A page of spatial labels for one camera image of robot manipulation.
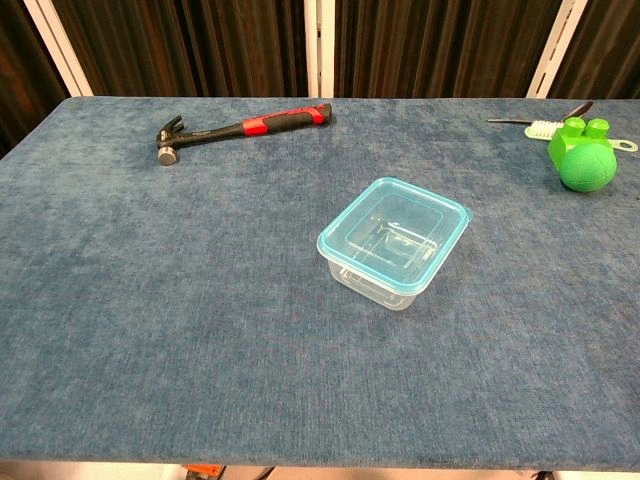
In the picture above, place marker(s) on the blue table cloth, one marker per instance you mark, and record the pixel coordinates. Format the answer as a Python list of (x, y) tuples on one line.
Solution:
[(200, 300)]

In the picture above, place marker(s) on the green ball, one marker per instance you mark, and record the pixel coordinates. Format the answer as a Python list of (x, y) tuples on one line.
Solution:
[(587, 167)]

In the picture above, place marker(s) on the orange plastic item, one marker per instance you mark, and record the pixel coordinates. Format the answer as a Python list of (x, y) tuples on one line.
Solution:
[(205, 471)]

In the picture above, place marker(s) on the light green cleaning brush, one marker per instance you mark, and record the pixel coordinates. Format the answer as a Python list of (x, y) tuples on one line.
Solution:
[(539, 131)]

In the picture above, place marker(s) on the clear blue plastic container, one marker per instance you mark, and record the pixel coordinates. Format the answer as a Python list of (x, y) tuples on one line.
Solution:
[(372, 292)]

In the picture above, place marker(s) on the white frame post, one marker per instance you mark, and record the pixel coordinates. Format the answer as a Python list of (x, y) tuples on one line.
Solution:
[(60, 45), (320, 45), (560, 50)]

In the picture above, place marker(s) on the clear container with teal lid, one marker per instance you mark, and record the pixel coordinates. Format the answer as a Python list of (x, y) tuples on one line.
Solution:
[(350, 207)]

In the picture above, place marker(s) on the green building block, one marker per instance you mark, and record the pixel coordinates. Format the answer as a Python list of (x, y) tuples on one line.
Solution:
[(570, 135)]

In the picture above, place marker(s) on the black red claw hammer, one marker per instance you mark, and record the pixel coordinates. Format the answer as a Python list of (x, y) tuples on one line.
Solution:
[(260, 125)]

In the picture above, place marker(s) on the dark pleated curtain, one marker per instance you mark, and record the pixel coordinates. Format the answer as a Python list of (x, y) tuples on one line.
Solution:
[(440, 45), (610, 50), (20, 75), (190, 45)]

